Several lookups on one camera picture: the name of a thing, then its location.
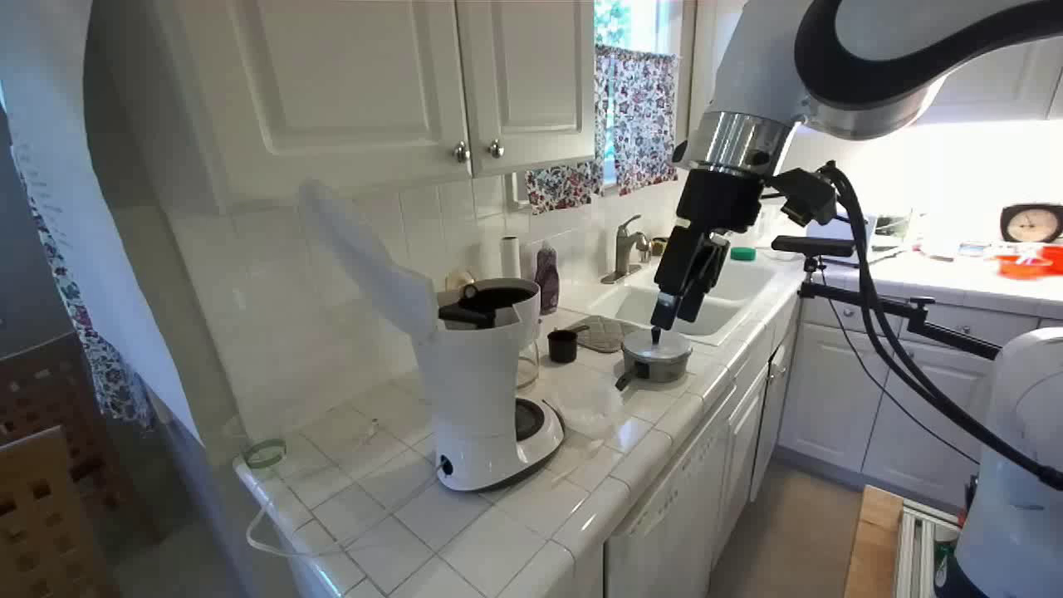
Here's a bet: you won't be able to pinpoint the metal pot lid black knob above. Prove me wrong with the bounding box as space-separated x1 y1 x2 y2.
617 320 698 365

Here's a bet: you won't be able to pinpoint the white power cord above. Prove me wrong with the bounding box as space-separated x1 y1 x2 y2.
240 503 336 567

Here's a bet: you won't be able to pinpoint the black camera mount rod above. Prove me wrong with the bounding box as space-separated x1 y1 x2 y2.
794 255 1005 363

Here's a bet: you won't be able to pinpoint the wide white upper cabinet door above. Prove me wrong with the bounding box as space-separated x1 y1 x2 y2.
153 0 475 216

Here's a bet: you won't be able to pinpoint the orange container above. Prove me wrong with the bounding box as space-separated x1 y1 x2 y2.
993 244 1063 282

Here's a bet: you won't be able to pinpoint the white lower counter cabinet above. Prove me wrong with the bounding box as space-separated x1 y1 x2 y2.
601 295 803 598

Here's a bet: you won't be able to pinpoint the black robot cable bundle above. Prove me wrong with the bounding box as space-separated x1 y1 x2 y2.
815 158 1063 494

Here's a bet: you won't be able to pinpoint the purple soap bottle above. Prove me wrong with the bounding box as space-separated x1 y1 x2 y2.
536 244 566 316

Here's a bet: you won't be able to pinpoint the white cylindrical bottle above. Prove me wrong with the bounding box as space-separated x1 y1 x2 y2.
499 229 524 282

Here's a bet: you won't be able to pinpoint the thin black camera cable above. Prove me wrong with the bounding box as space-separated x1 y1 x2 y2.
820 292 984 473

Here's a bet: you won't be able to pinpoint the light wooden lattice chair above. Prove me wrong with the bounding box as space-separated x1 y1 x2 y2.
0 425 118 598

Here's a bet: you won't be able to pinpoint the white coffee maker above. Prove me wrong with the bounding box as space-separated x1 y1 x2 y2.
294 179 568 499

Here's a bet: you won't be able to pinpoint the white cabinet row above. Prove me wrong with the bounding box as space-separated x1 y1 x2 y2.
913 29 1063 127
773 295 1051 514

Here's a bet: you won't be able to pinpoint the white curtain floral trim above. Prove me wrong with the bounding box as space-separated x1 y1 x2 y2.
0 0 208 445

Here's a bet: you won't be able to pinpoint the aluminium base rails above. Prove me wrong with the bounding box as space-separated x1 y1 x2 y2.
893 494 963 598

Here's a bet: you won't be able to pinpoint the white upper cabinet row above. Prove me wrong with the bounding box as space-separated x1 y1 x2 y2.
913 29 1063 127

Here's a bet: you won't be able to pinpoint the dark brown lattice chair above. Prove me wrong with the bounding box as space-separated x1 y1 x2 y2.
0 329 157 544

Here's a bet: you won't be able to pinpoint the metal pot black handle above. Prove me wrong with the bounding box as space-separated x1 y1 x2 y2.
612 342 698 396

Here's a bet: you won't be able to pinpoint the black stereo camera on mount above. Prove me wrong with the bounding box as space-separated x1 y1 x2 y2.
766 234 859 262

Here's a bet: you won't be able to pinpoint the white kitchen sink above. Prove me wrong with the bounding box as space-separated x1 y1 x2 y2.
586 251 780 349

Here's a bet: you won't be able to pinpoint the floral window curtain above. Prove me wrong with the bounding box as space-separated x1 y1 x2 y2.
514 44 681 216

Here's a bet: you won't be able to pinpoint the small black measuring cup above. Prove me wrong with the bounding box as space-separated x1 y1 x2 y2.
543 326 580 365

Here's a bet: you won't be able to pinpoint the silver sink faucet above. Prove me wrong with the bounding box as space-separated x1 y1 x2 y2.
601 213 656 287

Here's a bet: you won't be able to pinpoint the narrow white upper cabinet door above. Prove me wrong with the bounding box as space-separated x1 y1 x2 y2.
455 0 597 179

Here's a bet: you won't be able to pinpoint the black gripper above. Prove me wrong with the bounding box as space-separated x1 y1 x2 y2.
649 166 766 339

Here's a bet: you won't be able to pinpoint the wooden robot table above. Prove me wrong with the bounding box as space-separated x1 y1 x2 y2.
842 481 908 598

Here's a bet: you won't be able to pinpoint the glass coffee carafe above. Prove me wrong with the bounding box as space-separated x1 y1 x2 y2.
510 334 543 392

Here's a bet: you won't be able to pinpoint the green rubber ring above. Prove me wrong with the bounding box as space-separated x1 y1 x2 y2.
240 434 290 473

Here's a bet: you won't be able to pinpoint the white lower cabinet row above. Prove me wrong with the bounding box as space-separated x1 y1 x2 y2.
773 295 1051 514

